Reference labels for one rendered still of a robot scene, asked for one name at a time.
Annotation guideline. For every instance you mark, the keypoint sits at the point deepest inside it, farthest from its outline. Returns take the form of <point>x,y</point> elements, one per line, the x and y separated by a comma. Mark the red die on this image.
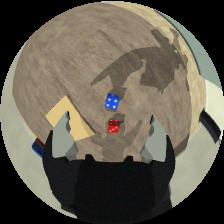
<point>113,126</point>

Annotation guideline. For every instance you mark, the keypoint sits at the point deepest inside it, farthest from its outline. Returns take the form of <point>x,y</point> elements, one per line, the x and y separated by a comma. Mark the tan mat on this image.
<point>79,128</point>

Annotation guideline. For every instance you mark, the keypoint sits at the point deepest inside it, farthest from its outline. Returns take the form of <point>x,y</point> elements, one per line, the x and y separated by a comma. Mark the blue die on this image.
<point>112,101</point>

